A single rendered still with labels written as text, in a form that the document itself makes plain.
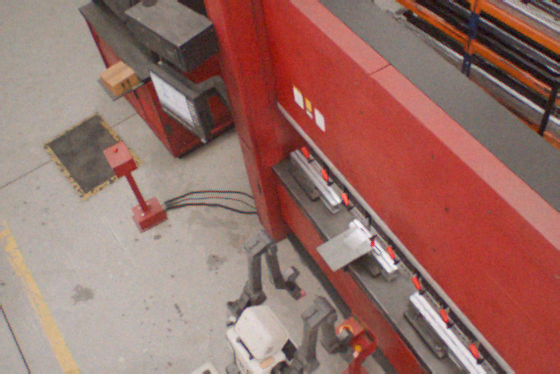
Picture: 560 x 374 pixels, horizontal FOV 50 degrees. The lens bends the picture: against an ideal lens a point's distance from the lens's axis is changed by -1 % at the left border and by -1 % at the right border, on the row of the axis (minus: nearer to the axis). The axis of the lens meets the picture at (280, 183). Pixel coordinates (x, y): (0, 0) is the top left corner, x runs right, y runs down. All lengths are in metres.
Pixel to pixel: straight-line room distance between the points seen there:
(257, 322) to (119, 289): 2.12
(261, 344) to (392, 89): 1.25
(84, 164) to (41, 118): 0.87
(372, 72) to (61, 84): 4.60
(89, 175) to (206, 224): 1.24
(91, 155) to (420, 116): 3.92
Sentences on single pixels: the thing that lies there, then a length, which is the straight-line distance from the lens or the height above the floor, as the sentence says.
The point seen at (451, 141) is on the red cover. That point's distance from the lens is 2.10.
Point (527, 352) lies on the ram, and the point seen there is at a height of 1.63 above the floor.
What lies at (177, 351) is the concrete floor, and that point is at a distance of 4.34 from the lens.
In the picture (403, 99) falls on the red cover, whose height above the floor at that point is 2.30.
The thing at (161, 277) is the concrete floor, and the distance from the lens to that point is 4.65.
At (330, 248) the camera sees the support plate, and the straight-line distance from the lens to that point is 3.36.
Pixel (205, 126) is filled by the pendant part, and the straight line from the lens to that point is 3.56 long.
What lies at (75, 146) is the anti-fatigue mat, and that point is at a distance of 5.77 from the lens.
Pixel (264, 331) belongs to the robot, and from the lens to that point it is 2.73.
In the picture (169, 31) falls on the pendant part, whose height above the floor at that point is 1.95.
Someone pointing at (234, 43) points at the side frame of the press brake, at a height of 1.92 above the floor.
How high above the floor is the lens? 3.86
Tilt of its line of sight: 51 degrees down
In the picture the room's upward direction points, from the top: 10 degrees counter-clockwise
